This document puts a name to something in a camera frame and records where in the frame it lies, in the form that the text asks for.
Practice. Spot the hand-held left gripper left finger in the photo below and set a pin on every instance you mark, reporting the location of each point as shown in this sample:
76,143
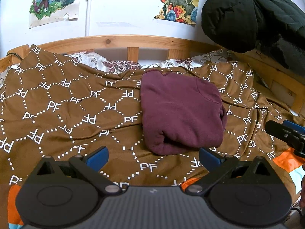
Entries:
97,158

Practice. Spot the brown printed blanket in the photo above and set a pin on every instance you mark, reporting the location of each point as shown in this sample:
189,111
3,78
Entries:
59,95

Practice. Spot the maroon long-sleeve shirt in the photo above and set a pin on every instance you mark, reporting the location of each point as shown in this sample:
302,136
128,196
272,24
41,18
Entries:
181,109

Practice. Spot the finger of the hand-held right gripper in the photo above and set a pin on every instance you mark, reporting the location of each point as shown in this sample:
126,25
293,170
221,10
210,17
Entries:
294,127
277,128

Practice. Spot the black puffer jacket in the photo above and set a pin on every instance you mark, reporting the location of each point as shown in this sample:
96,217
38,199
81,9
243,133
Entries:
238,12

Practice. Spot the white wall pipe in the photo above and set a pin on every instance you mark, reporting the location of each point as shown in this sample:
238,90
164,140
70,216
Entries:
88,16

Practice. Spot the orange patchwork quilt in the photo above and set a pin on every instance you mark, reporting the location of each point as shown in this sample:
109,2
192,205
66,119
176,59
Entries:
288,159

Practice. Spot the wooden bed frame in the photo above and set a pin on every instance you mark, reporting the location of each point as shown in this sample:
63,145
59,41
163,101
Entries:
143,40

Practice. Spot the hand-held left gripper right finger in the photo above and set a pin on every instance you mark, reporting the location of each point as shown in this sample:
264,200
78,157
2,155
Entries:
211,158

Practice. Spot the colourful landscape wall poster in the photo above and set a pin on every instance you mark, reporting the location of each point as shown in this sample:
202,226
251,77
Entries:
178,7

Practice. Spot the cartoon figure wall poster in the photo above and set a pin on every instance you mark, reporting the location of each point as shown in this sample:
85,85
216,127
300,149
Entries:
47,0

